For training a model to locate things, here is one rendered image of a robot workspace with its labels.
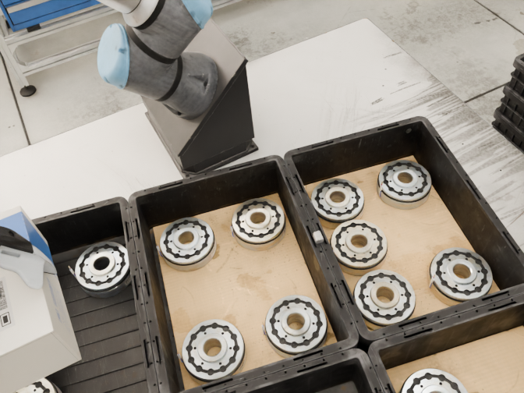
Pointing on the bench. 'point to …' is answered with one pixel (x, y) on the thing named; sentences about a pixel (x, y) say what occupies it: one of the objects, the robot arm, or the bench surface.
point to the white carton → (32, 318)
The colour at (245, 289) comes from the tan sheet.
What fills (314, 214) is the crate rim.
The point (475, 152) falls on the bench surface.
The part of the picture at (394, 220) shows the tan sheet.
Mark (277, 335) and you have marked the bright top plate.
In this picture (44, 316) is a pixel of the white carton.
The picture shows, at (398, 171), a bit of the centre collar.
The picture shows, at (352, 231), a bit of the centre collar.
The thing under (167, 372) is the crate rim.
